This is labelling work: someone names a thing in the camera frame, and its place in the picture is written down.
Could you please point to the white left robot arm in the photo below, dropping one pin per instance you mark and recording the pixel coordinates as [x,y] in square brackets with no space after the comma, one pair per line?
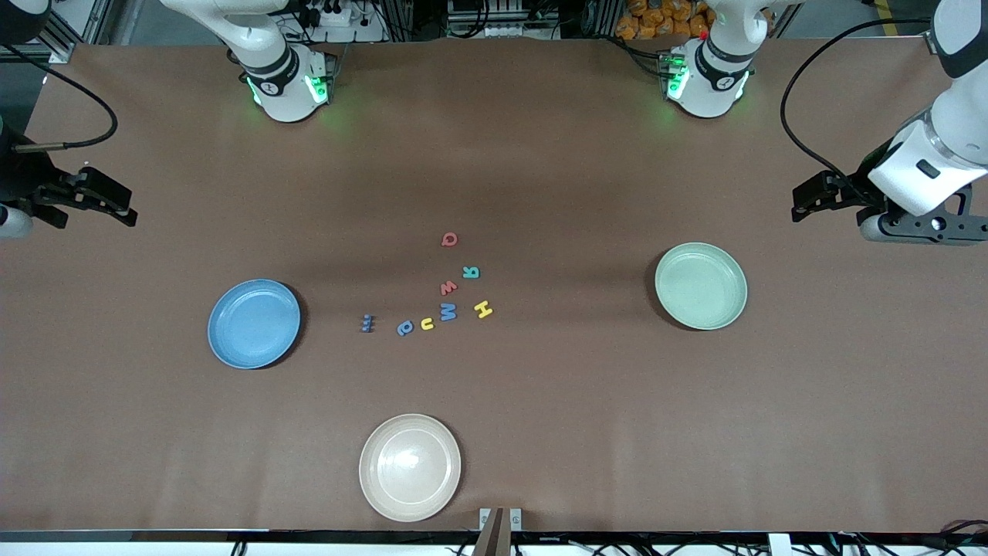
[710,77]

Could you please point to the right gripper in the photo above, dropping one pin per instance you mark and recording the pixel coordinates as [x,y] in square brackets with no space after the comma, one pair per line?
[25,179]

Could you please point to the blue plate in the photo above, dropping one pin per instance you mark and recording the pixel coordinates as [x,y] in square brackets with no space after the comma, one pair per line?
[253,324]

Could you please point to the blue foam letter a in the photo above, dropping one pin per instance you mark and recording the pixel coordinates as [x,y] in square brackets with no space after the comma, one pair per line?
[404,328]

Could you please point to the dark blue foam letter m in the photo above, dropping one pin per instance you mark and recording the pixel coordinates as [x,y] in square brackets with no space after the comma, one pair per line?
[367,323]

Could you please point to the beige plate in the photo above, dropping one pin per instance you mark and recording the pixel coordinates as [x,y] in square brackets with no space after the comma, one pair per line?
[410,468]

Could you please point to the white power strip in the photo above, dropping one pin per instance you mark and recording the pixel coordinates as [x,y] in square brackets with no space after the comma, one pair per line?
[328,14]

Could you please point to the metal bracket with brown post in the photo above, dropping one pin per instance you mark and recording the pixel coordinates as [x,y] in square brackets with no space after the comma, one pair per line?
[494,533]

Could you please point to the aluminium frame profile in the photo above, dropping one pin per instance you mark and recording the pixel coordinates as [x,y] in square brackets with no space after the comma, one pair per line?
[58,38]

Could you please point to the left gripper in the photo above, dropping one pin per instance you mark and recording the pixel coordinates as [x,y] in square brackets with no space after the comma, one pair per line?
[858,190]

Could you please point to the teal foam letter R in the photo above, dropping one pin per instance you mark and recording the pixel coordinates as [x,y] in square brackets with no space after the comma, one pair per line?
[471,272]

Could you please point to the red foam letter Q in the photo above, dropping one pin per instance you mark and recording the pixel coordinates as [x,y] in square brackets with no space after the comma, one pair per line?
[449,239]

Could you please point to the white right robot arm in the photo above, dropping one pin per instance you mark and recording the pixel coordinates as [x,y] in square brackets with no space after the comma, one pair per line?
[285,77]

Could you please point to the yellow foam letter H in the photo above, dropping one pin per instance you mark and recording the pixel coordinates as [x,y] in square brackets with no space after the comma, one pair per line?
[484,309]

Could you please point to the red foam letter w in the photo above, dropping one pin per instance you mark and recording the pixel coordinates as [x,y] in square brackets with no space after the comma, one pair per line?
[448,288]

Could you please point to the metal equipment rack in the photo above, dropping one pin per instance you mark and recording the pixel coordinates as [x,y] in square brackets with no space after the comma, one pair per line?
[502,15]

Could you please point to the orange objects pile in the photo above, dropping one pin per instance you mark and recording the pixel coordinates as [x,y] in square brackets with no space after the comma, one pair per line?
[656,19]

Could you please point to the green plate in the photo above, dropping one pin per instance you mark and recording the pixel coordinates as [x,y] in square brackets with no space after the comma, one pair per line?
[701,286]

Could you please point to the brown table cover mat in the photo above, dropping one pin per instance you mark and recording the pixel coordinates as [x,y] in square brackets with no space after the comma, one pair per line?
[540,401]

